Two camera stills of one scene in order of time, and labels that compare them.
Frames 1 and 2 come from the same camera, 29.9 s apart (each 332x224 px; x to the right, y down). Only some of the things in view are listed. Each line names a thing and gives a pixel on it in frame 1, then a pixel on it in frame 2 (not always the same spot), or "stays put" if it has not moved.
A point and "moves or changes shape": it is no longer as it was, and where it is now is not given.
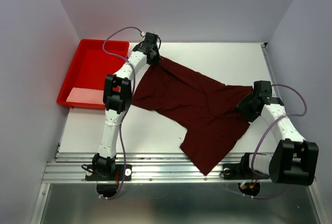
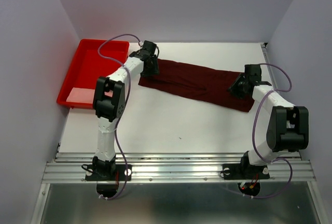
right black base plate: (238, 171) stays put
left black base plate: (91, 176) stays put
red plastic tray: (83, 87) stays put
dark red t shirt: (216, 129) moves or changes shape
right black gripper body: (246, 105) -> (237, 87)
